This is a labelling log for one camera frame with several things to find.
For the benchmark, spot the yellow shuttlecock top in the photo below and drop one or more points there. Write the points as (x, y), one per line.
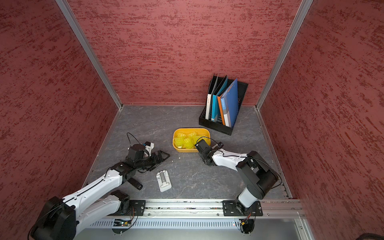
(179, 140)

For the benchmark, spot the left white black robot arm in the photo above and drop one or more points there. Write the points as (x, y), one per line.
(64, 218)

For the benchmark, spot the orange folder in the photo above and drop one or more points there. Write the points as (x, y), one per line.
(221, 108)

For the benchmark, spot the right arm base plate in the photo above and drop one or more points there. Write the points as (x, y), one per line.
(235, 208)

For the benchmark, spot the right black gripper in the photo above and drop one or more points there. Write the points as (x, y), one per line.
(209, 165)

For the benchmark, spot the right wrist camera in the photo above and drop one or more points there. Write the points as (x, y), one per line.
(204, 148)

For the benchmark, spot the blue folder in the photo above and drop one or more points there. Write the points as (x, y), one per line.
(229, 103)

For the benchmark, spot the yellow shuttlecock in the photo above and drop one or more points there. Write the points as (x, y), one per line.
(190, 141)
(179, 140)

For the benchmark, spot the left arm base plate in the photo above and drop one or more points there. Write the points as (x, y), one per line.
(131, 208)

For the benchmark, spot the teal folder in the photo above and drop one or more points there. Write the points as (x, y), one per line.
(220, 88)

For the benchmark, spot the white folder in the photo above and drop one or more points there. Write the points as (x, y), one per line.
(212, 86)

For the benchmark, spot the black file rack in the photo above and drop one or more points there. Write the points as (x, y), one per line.
(218, 126)

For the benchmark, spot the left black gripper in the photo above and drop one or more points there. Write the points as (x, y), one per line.
(156, 162)

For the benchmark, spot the yellow plastic storage box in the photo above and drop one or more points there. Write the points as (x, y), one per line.
(201, 134)

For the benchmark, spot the white phone stand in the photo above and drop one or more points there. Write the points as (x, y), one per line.
(164, 181)

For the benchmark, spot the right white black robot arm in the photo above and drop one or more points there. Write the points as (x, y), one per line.
(259, 178)

